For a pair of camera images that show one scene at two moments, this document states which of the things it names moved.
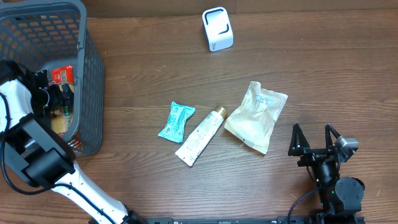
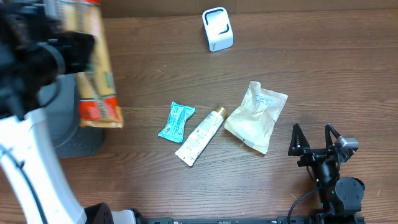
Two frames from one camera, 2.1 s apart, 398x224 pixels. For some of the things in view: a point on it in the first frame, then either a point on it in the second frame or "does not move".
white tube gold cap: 198,139 does not move
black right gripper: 311,154 does not move
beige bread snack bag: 253,122 does not move
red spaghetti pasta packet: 61,120 -> 99,98
